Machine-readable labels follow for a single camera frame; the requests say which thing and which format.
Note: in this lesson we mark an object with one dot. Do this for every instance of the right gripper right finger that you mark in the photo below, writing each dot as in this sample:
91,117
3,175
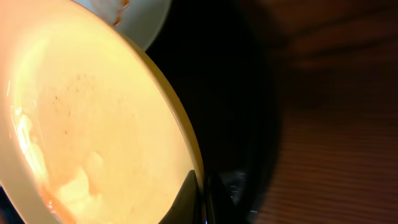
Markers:
220,208

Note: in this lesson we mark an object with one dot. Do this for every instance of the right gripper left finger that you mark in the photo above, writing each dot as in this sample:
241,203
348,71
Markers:
186,208

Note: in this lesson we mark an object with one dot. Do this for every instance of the yellow plate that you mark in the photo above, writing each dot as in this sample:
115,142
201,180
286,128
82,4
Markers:
91,130

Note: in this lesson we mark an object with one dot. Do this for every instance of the light blue plate top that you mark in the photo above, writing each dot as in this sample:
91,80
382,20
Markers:
139,20

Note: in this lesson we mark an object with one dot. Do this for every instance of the black round tray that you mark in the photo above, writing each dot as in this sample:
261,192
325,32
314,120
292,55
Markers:
226,103

